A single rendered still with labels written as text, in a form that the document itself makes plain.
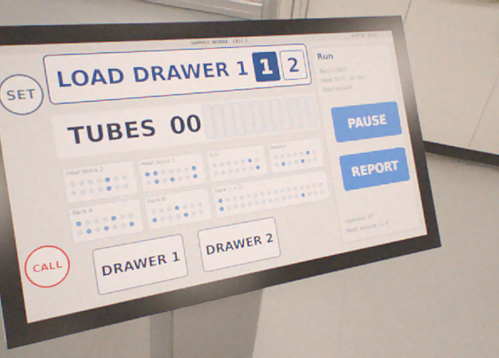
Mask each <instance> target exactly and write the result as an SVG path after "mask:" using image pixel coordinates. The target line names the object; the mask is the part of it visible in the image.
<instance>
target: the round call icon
mask: <svg viewBox="0 0 499 358"><path fill-rule="evenodd" d="M19 253H20V259H21V265H22V269H23V275H24V285H25V291H26V293H31V292H41V291H46V290H50V289H55V288H58V287H66V286H70V285H75V281H74V275H73V270H72V264H71V254H70V249H69V243H68V240H62V241H57V242H53V243H48V244H42V245H34V246H29V247H24V248H19Z"/></svg>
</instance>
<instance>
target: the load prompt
mask: <svg viewBox="0 0 499 358"><path fill-rule="evenodd" d="M42 59H43V64H44V70H45V80H46V85H47V91H48V97H49V102H50V105H58V104H69V103H71V104H79V103H99V102H110V101H119V100H130V99H141V98H150V97H170V96H180V95H191V94H201V93H211V92H231V91H241V90H255V89H271V88H282V87H301V86H311V85H313V78H312V73H311V68H310V63H309V59H308V53H307V44H306V43H293V44H275V45H241V46H223V47H205V48H188V49H169V50H136V51H117V52H102V51H99V52H82V53H64V54H45V55H42Z"/></svg>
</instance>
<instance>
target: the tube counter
mask: <svg viewBox="0 0 499 358"><path fill-rule="evenodd" d="M165 111H166V117H167V122H168V128H169V133H170V137H171V146H173V145H186V144H193V143H200V142H207V141H214V140H227V139H235V138H241V137H256V136H263V135H270V134H284V133H290V132H297V131H305V130H311V129H320V125H319V121H318V112H317V107H316V102H315V97H314V93H303V94H294V95H285V96H275V97H258V98H247V99H239V100H228V101H219V102H210V103H192V104H182V105H172V106H165Z"/></svg>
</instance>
